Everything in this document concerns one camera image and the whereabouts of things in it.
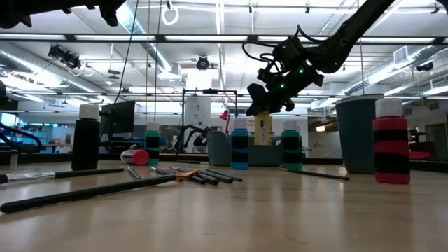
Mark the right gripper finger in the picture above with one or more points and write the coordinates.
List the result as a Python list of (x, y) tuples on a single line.
[(257, 98)]

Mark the large yellow paint bottle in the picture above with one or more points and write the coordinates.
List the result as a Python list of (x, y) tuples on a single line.
[(263, 131)]

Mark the light blue small paint bottle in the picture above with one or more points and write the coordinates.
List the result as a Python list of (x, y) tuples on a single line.
[(239, 133)]

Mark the green paint bottle white cap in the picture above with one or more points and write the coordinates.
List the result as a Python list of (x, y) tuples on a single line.
[(290, 134), (152, 134)]

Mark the black paintbrush silver ferrule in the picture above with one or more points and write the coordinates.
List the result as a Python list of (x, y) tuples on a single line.
[(133, 173), (199, 181), (236, 179)]

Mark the black paintbrush gold ferrule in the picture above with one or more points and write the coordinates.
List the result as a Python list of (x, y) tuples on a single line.
[(213, 182), (227, 180)]

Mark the thin paintbrush orange tip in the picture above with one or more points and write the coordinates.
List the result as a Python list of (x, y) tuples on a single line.
[(322, 175)]

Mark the red paint bottle white cap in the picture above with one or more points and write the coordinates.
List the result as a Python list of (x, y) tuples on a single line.
[(391, 124), (140, 157)]

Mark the black paint bottle white cap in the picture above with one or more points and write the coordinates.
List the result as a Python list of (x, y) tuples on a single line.
[(85, 147)]

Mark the wide paintbrush silver ferrule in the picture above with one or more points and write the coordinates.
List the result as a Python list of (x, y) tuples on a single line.
[(87, 172)]

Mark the long paintbrush gold ferrule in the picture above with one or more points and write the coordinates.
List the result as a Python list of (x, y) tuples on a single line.
[(87, 193)]

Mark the black background robot arm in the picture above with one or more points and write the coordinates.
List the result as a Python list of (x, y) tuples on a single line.
[(190, 131)]

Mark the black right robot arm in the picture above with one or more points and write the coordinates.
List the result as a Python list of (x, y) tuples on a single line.
[(364, 21)]

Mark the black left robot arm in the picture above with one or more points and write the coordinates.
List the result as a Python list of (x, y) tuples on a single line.
[(14, 14)]

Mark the red desk lamp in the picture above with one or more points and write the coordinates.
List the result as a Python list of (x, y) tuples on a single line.
[(224, 115)]

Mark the white pillar sign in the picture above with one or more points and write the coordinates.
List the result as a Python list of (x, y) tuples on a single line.
[(197, 112)]

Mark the black ceiling track light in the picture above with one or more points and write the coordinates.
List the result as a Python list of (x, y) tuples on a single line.
[(64, 56)]

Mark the teal plastic storage bin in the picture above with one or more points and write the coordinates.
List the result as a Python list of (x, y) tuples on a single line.
[(218, 150)]

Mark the dark teal plastic cup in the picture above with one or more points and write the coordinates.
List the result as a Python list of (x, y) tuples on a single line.
[(355, 140)]

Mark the black computer monitor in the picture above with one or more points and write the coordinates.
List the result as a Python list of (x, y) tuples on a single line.
[(119, 117)]

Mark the black ceiling fixture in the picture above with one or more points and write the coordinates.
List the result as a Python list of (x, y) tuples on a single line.
[(424, 66)]

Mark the red seat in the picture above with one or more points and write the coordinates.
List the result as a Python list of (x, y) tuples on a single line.
[(420, 154)]

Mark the black upper cell frame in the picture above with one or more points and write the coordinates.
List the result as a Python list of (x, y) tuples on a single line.
[(161, 38)]

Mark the black ceiling camera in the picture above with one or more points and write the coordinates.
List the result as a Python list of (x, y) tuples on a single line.
[(202, 63)]

